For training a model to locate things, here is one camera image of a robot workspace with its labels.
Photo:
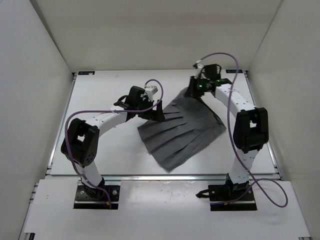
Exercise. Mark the right blue table label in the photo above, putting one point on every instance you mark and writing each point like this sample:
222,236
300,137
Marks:
234,71

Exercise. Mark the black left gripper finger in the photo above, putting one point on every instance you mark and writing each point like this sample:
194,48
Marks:
148,116
158,112

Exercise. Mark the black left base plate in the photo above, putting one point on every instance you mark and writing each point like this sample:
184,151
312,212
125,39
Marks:
95,199

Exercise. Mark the left blue table label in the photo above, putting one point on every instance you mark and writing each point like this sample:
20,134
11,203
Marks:
86,73

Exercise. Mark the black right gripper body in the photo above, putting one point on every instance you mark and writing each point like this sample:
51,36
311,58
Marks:
198,86

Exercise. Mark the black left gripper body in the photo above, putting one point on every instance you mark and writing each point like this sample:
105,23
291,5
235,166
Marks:
144,105

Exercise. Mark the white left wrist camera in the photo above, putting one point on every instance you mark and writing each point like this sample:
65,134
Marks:
151,90

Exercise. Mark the blue table label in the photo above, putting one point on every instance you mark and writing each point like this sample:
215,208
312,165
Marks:
234,71
86,73

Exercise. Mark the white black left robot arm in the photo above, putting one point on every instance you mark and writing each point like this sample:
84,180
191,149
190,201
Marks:
81,136

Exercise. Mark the grey pleated skirt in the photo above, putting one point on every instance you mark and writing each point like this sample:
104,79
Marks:
189,127

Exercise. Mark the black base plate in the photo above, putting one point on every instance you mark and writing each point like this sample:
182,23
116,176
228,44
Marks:
229,197
95,199

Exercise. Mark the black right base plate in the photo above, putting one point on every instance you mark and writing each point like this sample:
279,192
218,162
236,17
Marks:
229,197

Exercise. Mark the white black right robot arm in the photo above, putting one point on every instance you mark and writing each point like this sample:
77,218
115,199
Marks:
251,129

